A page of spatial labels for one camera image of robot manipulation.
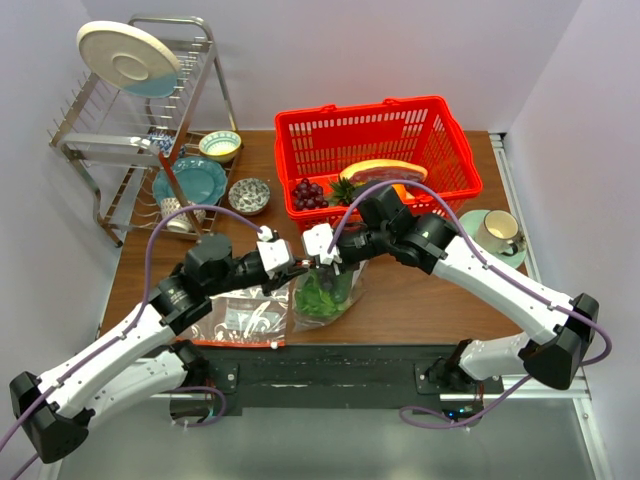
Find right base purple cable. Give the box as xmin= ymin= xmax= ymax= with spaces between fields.
xmin=398 ymin=374 xmax=531 ymax=430

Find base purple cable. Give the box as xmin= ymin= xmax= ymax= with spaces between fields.
xmin=398 ymin=374 xmax=531 ymax=430
xmin=169 ymin=382 xmax=226 ymax=429

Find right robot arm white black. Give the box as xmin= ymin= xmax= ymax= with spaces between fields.
xmin=320 ymin=182 xmax=599 ymax=393

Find zip bag red zipper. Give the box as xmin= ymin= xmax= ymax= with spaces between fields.
xmin=292 ymin=261 xmax=368 ymax=332

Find yellow rim teal bowl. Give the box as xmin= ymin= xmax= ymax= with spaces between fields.
xmin=198 ymin=131 xmax=242 ymax=163

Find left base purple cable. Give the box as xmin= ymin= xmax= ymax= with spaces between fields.
xmin=169 ymin=382 xmax=226 ymax=429

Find blue patterned white bowl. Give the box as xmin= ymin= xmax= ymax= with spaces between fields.
xmin=160 ymin=197 xmax=206 ymax=233

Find metal dish rack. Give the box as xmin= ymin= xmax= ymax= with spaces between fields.
xmin=50 ymin=14 xmax=236 ymax=247

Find red plastic shopping basket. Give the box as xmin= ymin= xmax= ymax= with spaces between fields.
xmin=274 ymin=96 xmax=483 ymax=231

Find toy orange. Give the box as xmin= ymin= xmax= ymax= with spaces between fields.
xmin=392 ymin=184 xmax=415 ymax=203

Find black white patterned bowl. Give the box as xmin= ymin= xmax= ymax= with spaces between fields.
xmin=227 ymin=178 xmax=271 ymax=216

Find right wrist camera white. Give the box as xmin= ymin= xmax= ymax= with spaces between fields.
xmin=302 ymin=223 xmax=342 ymax=266

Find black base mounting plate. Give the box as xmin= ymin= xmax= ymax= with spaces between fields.
xmin=87 ymin=342 xmax=557 ymax=419

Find toy red grapes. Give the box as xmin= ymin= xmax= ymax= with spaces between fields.
xmin=291 ymin=178 xmax=329 ymax=211

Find toy pineapple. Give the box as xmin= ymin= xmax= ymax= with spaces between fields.
xmin=328 ymin=177 xmax=363 ymax=207

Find teal scalloped plate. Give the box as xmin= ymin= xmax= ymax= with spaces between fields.
xmin=172 ymin=156 xmax=228 ymax=205

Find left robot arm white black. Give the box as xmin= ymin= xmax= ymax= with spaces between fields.
xmin=9 ymin=228 xmax=306 ymax=464

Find toy meat slice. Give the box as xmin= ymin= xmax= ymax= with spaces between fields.
xmin=337 ymin=159 xmax=428 ymax=186

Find small blue patterned dish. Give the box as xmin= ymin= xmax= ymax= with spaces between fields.
xmin=146 ymin=128 xmax=176 ymax=159

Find mint green saucer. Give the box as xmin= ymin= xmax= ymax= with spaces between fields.
xmin=460 ymin=210 xmax=527 ymax=269

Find toy napa cabbage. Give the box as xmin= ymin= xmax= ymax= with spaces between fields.
xmin=293 ymin=272 xmax=353 ymax=319

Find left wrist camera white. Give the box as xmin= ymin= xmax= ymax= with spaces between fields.
xmin=257 ymin=239 xmax=295 ymax=279

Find large white blue plate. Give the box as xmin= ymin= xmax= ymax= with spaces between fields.
xmin=76 ymin=21 xmax=182 ymax=98

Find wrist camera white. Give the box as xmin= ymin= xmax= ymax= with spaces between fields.
xmin=257 ymin=239 xmax=295 ymax=279
xmin=302 ymin=223 xmax=342 ymax=266

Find cream speckled mug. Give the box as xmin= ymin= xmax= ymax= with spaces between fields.
xmin=474 ymin=210 xmax=527 ymax=257

